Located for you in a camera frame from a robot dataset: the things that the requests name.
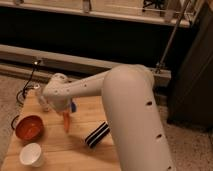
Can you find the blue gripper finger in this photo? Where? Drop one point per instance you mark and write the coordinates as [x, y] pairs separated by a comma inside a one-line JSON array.
[[73, 107]]

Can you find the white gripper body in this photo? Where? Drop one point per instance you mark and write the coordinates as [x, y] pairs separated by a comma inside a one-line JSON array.
[[61, 106]]

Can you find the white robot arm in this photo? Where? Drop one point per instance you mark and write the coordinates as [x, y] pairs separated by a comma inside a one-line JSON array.
[[130, 109]]

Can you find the metal pole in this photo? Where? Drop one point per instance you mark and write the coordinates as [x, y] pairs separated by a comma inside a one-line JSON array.
[[161, 64]]

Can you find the red bowl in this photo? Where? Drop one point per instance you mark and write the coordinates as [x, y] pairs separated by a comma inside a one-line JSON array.
[[29, 128]]

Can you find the black white striped block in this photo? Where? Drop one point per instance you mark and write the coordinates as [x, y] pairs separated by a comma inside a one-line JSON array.
[[97, 135]]

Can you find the white ceramic cup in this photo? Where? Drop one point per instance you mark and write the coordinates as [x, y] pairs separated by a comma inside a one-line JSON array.
[[32, 155]]

